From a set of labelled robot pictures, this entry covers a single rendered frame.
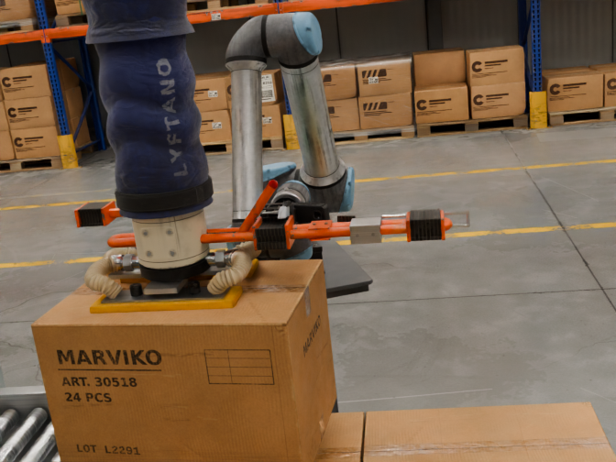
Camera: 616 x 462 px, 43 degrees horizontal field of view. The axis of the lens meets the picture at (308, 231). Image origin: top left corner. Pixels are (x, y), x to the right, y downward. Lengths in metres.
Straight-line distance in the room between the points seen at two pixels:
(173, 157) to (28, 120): 8.25
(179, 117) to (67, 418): 0.75
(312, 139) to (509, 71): 6.66
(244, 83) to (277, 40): 0.15
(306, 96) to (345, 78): 6.56
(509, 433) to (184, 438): 0.81
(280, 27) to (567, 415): 1.27
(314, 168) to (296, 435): 1.00
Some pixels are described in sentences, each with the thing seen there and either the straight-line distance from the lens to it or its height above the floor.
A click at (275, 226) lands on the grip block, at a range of 1.82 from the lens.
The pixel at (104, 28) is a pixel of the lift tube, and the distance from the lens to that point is 1.75.
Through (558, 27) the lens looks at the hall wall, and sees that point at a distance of 10.32.
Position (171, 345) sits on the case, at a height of 0.95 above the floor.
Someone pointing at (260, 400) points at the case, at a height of 0.82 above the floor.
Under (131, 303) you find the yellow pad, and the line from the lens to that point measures 1.84.
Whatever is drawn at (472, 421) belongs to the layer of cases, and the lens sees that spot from 2.16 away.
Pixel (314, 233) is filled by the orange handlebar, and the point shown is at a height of 1.13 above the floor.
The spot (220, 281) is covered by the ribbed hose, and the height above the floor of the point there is 1.06.
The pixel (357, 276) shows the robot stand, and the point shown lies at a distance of 2.60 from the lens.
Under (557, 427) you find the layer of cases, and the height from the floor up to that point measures 0.54.
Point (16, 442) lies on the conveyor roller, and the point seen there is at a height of 0.54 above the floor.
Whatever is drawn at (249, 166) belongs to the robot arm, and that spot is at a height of 1.22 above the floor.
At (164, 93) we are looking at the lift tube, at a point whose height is 1.48.
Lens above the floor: 1.65
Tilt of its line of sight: 17 degrees down
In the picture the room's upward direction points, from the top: 7 degrees counter-clockwise
